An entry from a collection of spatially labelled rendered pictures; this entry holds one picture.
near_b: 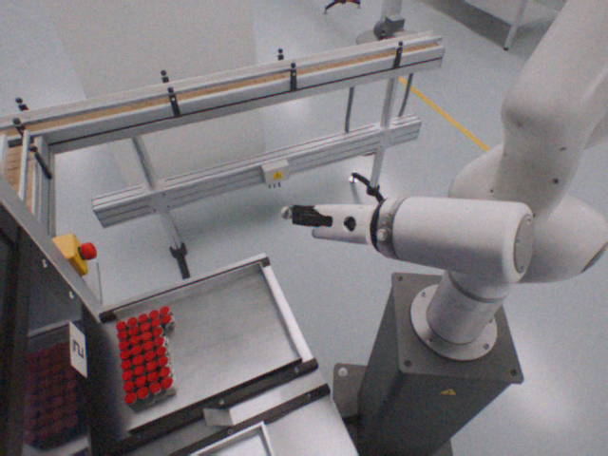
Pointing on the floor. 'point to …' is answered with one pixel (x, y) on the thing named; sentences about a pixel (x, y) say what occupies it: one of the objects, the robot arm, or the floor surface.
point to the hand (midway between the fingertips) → (309, 215)
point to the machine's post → (9, 200)
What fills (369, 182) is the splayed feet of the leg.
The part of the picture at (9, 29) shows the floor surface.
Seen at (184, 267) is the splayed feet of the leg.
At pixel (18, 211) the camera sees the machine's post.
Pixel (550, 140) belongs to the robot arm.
